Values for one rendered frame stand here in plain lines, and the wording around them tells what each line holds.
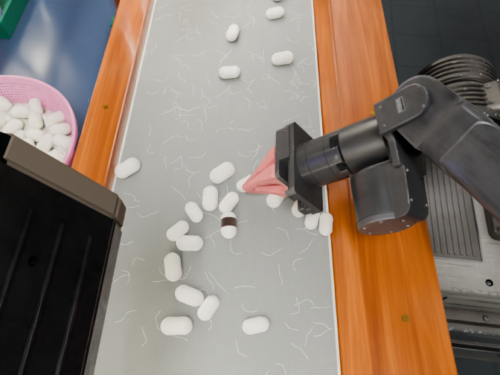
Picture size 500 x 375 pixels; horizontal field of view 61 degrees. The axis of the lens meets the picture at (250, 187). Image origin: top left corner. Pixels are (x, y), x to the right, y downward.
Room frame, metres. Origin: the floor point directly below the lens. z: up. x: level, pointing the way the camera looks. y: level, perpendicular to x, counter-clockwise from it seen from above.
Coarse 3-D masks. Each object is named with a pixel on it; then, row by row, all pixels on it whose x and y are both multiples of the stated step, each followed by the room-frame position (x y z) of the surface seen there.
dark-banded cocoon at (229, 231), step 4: (228, 212) 0.26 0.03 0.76; (224, 216) 0.25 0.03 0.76; (228, 216) 0.25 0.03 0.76; (232, 216) 0.25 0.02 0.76; (224, 228) 0.23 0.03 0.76; (228, 228) 0.23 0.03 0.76; (232, 228) 0.23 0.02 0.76; (236, 228) 0.24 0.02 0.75; (224, 232) 0.23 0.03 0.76; (228, 232) 0.23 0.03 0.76; (232, 232) 0.23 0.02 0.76; (236, 232) 0.23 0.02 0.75; (224, 236) 0.23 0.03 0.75; (228, 236) 0.23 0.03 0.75; (232, 236) 0.23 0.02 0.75
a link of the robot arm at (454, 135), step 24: (432, 96) 0.27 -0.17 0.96; (456, 96) 0.26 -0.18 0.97; (432, 120) 0.25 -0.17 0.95; (456, 120) 0.24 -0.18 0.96; (480, 120) 0.23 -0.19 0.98; (432, 144) 0.23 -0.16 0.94; (456, 144) 0.22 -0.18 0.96; (480, 144) 0.21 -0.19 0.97; (456, 168) 0.20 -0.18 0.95; (480, 168) 0.19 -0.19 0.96; (480, 192) 0.18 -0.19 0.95
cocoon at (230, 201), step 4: (232, 192) 0.29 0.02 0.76; (228, 196) 0.28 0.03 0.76; (232, 196) 0.28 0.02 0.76; (236, 196) 0.28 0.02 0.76; (224, 200) 0.28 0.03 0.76; (228, 200) 0.28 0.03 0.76; (232, 200) 0.28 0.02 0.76; (236, 200) 0.28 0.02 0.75; (220, 204) 0.27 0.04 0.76; (224, 204) 0.27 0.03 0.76; (228, 204) 0.27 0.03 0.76; (232, 204) 0.27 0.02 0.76; (236, 204) 0.27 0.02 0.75; (220, 208) 0.27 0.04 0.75; (224, 208) 0.26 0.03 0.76; (228, 208) 0.27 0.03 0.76; (232, 208) 0.27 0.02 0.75; (224, 212) 0.26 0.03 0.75
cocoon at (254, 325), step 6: (252, 318) 0.12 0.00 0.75; (258, 318) 0.12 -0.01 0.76; (264, 318) 0.12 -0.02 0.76; (246, 324) 0.12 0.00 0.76; (252, 324) 0.11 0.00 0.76; (258, 324) 0.11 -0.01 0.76; (264, 324) 0.12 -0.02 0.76; (246, 330) 0.11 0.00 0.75; (252, 330) 0.11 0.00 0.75; (258, 330) 0.11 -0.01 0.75; (264, 330) 0.11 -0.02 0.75
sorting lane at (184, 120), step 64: (192, 0) 0.72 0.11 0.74; (256, 0) 0.72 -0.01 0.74; (192, 64) 0.55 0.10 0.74; (256, 64) 0.55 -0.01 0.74; (128, 128) 0.41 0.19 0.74; (192, 128) 0.41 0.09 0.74; (256, 128) 0.41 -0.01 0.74; (320, 128) 0.41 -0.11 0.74; (128, 192) 0.30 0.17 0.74; (192, 192) 0.30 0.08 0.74; (128, 256) 0.20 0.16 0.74; (192, 256) 0.20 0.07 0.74; (256, 256) 0.20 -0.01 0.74; (320, 256) 0.20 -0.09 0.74; (128, 320) 0.12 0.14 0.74; (192, 320) 0.12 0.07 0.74; (320, 320) 0.12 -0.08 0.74
